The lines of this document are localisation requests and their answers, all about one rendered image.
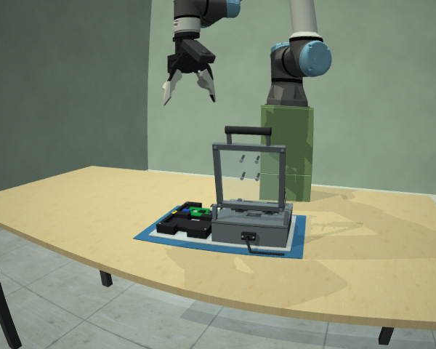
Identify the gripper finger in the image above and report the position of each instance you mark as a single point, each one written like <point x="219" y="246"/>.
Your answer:
<point x="205" y="80"/>
<point x="174" y="76"/>

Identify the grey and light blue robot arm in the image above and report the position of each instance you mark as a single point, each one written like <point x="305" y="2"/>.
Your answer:
<point x="307" y="55"/>

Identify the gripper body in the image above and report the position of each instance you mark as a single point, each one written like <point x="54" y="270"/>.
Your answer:
<point x="188" y="63"/>

